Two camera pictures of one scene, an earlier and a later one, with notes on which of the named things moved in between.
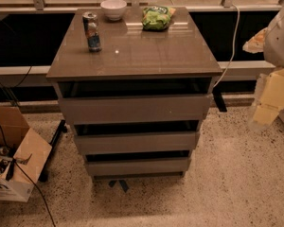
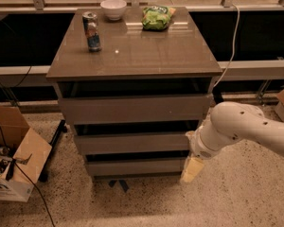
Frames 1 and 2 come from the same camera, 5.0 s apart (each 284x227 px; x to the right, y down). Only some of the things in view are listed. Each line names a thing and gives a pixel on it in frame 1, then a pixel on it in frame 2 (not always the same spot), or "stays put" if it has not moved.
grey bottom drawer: (138, 166) stays put
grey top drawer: (156, 110) stays put
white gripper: (280, 44) -> (199, 148)
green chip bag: (156, 18) stays put
